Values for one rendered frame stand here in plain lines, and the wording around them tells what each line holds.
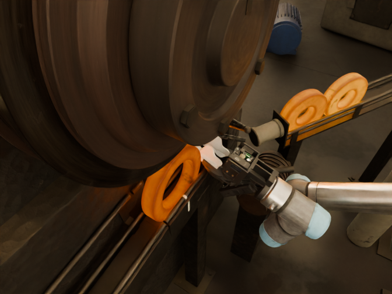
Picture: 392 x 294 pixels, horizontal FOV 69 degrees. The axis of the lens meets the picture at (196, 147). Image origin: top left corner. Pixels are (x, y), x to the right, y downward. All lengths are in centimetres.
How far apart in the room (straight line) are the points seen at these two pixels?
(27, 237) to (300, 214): 53
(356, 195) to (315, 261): 71
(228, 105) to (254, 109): 165
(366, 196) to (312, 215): 15
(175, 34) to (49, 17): 9
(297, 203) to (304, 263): 78
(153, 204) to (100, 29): 40
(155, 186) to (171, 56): 36
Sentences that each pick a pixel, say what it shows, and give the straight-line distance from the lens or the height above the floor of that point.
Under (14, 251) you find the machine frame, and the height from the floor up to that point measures 87.
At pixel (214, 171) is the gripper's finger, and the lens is 69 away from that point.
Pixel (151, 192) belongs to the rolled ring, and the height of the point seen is 80.
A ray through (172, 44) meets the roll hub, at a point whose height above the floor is 116.
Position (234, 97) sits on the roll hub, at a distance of 43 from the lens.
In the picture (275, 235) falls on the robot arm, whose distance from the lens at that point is 78.
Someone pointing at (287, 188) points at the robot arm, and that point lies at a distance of 69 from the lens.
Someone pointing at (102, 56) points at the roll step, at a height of 115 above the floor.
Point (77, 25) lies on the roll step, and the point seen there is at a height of 117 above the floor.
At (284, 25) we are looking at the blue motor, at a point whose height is 31.
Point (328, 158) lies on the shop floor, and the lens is 186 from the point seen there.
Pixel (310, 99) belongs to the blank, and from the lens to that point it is 90.
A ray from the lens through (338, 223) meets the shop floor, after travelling 161.
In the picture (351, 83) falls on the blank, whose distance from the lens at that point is 99.
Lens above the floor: 127
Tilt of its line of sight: 46 degrees down
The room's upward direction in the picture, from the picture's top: straight up
